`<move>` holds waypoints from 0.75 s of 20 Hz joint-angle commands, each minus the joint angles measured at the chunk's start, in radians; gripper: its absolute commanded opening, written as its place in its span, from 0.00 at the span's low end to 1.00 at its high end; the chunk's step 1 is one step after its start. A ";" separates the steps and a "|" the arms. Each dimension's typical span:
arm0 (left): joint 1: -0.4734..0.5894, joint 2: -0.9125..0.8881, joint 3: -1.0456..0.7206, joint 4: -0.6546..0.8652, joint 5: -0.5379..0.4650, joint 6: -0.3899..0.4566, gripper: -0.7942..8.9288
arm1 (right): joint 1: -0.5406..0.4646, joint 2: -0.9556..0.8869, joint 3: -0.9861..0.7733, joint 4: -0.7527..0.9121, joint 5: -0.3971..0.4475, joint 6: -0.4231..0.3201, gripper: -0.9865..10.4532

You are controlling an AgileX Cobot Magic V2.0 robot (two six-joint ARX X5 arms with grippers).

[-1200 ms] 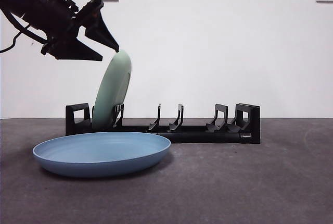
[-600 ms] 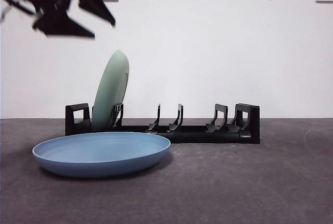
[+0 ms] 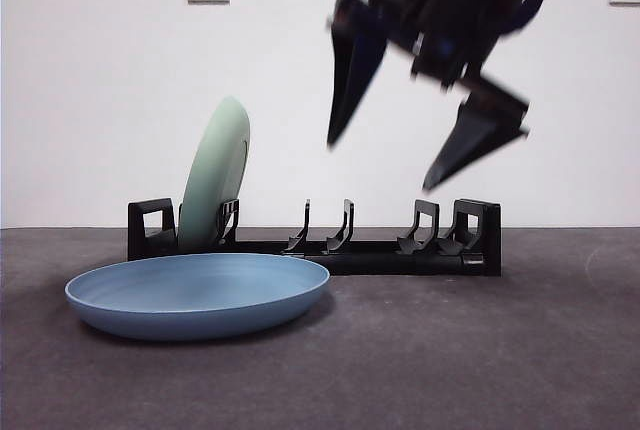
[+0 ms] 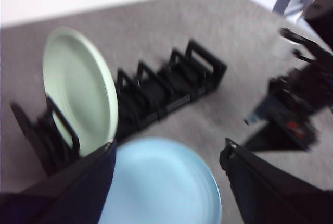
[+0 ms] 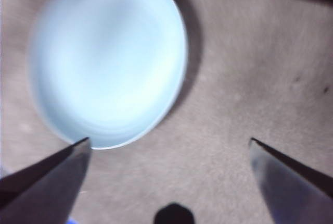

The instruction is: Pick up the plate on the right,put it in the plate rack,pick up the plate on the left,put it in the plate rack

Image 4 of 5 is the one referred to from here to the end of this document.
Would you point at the blue round plate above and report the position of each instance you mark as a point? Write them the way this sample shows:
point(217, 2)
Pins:
point(161, 182)

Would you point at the green round plate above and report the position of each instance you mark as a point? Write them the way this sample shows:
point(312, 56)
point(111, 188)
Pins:
point(78, 86)

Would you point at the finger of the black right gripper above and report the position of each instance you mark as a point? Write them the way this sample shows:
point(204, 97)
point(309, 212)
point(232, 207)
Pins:
point(265, 109)
point(275, 140)

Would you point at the black plastic plate rack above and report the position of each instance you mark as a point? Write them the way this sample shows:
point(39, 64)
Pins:
point(179, 83)

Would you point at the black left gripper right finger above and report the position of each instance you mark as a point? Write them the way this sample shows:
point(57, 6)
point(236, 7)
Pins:
point(273, 198)

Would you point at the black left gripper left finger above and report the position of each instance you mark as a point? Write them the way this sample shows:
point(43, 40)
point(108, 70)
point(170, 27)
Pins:
point(65, 198)

